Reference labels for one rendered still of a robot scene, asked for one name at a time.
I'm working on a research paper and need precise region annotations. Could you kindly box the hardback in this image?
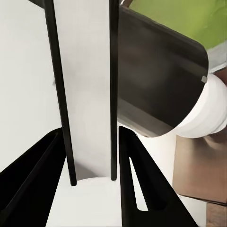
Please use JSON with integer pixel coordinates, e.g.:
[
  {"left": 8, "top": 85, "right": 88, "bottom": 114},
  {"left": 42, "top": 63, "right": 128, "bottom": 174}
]
[{"left": 43, "top": 0, "right": 119, "bottom": 186}]

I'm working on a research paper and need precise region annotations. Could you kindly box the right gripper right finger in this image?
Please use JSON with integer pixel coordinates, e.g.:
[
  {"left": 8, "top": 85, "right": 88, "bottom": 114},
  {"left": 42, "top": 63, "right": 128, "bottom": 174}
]
[{"left": 118, "top": 126, "right": 198, "bottom": 227}]

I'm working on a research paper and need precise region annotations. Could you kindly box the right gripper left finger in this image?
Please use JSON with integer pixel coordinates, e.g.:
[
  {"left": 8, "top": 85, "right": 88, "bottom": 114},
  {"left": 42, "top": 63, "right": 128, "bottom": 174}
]
[{"left": 0, "top": 128, "right": 66, "bottom": 227}]

